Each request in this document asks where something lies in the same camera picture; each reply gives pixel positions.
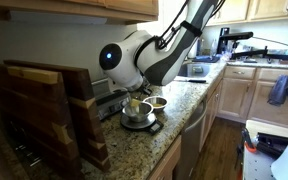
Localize dark cutting board light strip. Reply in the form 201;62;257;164
0;61;86;180

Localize wooden lower cabinet drawers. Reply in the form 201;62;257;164
146;134;182;180

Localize black kitchen scale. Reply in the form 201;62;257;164
119;112;165;136

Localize light wooden wall cabinets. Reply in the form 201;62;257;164
205;0;288;27

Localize white perforated robot table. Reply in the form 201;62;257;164
242;119;288;180

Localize wooden upper cabinet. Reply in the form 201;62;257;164
0;0;160;25

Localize light wooden base cabinets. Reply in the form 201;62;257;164
199;64;288;153

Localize steel kitchen sink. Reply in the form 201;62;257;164
177;61;216;80

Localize black handled knife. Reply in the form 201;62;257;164
173;76;208;84

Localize steel bowl with yellow powder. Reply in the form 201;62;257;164
142;95;169;113

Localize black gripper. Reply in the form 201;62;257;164
130;81;154;99

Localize black hand tools pile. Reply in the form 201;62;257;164
240;128;288;159

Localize striped wooden cutting board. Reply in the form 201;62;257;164
3;59;112;173

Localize empty steel bowl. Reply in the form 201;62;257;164
121;101;155;124

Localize blue cloth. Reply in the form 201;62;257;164
192;54;222;64

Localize stainless dishwasher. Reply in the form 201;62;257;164
174;96;209;180

